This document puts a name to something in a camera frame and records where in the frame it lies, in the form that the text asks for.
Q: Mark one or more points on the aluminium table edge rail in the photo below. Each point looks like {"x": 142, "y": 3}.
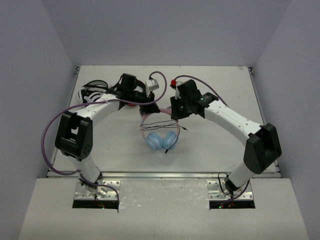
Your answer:
{"x": 166, "y": 175}

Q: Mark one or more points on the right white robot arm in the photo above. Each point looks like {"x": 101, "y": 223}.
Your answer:
{"x": 261, "y": 142}

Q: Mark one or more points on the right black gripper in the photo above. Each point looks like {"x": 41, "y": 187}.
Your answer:
{"x": 175, "y": 113}

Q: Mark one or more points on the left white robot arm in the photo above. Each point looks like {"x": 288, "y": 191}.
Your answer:
{"x": 96, "y": 101}

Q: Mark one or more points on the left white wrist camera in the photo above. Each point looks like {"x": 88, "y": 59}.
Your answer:
{"x": 151, "y": 85}

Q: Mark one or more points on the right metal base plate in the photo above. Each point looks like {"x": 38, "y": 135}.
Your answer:
{"x": 218, "y": 192}

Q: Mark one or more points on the red black headphones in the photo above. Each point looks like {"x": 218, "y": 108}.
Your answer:
{"x": 137, "y": 93}

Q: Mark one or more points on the metal base plate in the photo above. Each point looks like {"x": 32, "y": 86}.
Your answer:
{"x": 105, "y": 192}
{"x": 218, "y": 192}

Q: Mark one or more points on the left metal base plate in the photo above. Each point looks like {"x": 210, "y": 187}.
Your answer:
{"x": 105, "y": 192}

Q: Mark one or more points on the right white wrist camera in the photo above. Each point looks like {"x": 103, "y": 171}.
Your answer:
{"x": 174, "y": 84}

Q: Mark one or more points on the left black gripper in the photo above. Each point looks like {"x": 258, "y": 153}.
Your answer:
{"x": 147, "y": 106}

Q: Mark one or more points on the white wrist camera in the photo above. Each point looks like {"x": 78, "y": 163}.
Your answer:
{"x": 151, "y": 85}
{"x": 174, "y": 84}

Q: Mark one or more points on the white black headphones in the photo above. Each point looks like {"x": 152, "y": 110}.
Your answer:
{"x": 91, "y": 91}

